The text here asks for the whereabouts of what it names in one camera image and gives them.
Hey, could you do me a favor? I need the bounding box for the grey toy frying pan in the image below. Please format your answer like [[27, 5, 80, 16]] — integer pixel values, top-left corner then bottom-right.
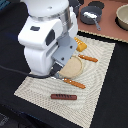
[[80, 6, 102, 31]]

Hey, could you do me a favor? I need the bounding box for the white and blue bottle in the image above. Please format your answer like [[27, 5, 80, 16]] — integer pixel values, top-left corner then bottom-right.
[[83, 12, 97, 18]]

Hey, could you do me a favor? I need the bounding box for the woven beige placemat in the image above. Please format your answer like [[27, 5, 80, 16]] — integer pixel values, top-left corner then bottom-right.
[[14, 36, 115, 128]]

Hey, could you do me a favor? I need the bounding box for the grey toy pot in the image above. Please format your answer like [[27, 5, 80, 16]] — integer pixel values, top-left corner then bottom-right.
[[69, 0, 84, 15]]

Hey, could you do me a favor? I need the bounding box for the fork with orange handle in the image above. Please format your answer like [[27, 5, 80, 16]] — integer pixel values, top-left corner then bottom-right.
[[53, 73, 86, 90]]

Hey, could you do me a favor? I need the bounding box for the brown toy sausage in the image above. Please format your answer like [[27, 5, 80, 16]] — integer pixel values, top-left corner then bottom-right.
[[51, 94, 77, 100]]

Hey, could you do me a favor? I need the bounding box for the knife with orange handle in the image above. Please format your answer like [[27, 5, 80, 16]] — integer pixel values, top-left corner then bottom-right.
[[78, 54, 98, 62]]

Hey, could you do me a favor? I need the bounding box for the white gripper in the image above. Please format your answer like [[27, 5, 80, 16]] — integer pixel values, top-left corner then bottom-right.
[[17, 16, 80, 79]]

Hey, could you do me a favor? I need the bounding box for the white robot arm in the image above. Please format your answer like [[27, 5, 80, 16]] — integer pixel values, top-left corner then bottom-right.
[[18, 0, 78, 79]]

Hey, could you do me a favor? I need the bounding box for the round wooden plate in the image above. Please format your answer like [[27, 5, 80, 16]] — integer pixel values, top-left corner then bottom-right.
[[59, 56, 83, 78]]

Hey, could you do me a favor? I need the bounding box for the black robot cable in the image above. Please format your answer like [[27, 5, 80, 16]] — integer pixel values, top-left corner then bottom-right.
[[0, 64, 51, 80]]

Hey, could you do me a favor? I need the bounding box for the beige bowl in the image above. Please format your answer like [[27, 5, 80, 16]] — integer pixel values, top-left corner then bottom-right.
[[116, 4, 128, 30]]

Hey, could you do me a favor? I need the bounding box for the dark pot lid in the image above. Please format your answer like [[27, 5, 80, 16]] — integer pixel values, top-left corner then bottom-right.
[[88, 1, 105, 9]]

